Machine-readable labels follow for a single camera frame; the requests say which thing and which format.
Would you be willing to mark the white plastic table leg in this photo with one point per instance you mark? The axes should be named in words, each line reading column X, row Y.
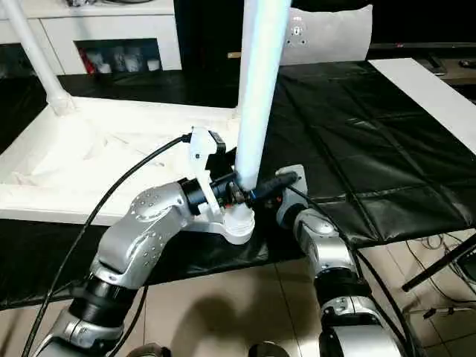
column 260, row 93
column 37, row 63

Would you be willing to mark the white plastic table top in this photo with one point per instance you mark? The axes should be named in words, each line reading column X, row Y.
column 93, row 148

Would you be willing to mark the black work mat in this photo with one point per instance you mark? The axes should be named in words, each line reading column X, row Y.
column 372, row 130

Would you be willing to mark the small white cup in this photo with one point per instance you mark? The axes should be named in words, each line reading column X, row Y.
column 153, row 65

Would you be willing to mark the black speaker with gold label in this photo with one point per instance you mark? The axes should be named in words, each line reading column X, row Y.
column 208, row 37

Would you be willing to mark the dark round robot body part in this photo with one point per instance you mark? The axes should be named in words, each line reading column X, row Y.
column 266, row 351
column 150, row 351

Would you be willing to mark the white patterned jar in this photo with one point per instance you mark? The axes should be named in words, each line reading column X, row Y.
column 132, row 63

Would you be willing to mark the grey cushion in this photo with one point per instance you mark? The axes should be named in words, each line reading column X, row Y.
column 334, row 37

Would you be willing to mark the black stand leg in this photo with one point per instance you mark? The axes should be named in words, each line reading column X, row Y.
column 442, row 266

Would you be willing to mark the white flat panel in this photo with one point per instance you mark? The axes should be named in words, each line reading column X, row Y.
column 427, row 93

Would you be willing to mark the white sideboard with glass doors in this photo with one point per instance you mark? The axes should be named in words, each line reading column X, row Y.
column 111, row 22

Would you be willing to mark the black rod with red dot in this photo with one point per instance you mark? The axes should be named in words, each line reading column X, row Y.
column 427, row 45

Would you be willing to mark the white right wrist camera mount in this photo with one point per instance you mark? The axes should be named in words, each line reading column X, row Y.
column 299, row 178

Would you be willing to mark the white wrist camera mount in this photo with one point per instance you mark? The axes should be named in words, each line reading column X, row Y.
column 299, row 178
column 202, row 148

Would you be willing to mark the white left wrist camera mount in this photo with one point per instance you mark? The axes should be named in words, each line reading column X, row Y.
column 202, row 148

